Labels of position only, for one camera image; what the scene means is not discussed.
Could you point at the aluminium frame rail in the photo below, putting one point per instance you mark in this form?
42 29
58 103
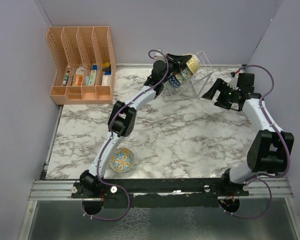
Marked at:
60 190

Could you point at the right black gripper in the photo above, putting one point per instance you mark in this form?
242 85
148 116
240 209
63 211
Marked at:
220 85

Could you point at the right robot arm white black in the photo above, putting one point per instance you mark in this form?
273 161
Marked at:
269 154

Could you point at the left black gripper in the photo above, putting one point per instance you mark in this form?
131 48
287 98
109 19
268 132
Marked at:
181 59

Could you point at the mint green box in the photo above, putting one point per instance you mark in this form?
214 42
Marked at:
91 78

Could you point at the white card box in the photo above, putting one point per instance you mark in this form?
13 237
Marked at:
106 79

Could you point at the peach plastic file organizer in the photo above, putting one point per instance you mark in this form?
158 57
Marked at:
75 46

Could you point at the blue orange floral bowl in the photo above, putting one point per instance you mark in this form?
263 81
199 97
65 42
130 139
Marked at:
122 160

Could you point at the teal green bowl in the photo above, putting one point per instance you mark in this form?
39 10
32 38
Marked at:
171 89

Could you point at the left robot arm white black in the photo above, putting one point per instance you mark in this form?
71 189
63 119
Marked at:
122 118

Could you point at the white bowl orange flower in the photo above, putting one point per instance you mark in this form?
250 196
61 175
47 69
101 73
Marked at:
187 74

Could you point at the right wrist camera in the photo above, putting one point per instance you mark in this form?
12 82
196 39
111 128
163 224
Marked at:
234 80

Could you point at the blue yellow sun bowl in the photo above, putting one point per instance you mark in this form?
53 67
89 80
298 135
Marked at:
193 64

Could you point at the orange white box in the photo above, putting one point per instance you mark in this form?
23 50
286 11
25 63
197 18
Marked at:
78 76

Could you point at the small dark bottle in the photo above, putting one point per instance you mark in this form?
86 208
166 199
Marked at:
66 78

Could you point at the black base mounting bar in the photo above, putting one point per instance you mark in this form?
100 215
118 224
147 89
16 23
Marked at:
157 192

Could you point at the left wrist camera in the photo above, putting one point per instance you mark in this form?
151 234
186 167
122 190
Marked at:
159 55

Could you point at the white wire dish rack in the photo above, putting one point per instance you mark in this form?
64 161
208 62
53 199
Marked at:
193 87

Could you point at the yellow black toy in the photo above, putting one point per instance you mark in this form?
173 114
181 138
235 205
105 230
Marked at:
106 67

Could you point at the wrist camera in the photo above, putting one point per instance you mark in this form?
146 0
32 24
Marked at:
234 80
159 55

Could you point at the white bowl orange leaves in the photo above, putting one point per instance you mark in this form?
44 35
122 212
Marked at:
180 78

